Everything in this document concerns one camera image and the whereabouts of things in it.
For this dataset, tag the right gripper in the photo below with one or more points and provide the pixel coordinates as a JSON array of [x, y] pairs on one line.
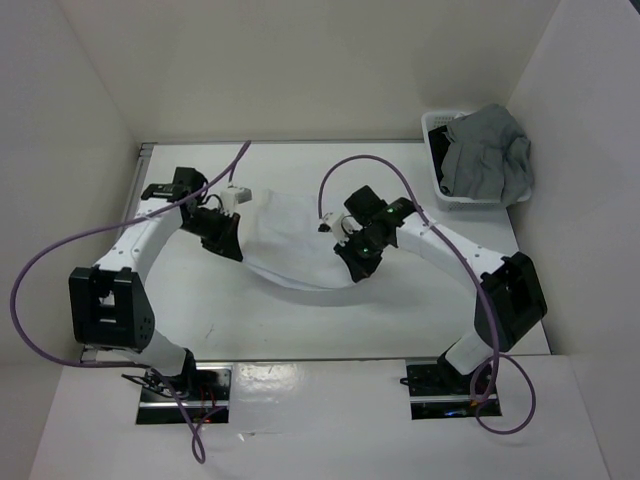
[[358, 269]]

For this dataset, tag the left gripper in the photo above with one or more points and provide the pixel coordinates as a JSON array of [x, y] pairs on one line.
[[226, 243]]

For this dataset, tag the white skirt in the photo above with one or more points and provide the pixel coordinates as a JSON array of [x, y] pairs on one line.
[[295, 261]]

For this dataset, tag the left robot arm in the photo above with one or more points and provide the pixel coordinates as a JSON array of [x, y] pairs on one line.
[[169, 360]]

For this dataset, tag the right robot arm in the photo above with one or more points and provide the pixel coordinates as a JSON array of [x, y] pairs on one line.
[[509, 300]]

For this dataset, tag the white laundry basket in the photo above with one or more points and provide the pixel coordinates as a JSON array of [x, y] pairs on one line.
[[433, 126]]

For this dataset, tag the grey skirt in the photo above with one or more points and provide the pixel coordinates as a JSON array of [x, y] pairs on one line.
[[488, 157]]

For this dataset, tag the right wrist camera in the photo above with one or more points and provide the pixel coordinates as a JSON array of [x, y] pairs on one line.
[[339, 225]]

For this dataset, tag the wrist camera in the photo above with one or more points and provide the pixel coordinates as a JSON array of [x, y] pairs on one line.
[[339, 225], [233, 196]]

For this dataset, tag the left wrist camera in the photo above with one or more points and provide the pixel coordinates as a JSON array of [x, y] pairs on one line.
[[233, 196]]

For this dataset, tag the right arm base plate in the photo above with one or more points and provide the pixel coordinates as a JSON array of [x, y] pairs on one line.
[[437, 392]]

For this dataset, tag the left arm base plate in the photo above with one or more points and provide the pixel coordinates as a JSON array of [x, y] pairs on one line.
[[209, 401]]

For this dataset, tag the aluminium table edge rail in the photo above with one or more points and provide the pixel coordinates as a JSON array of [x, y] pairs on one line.
[[110, 308]]

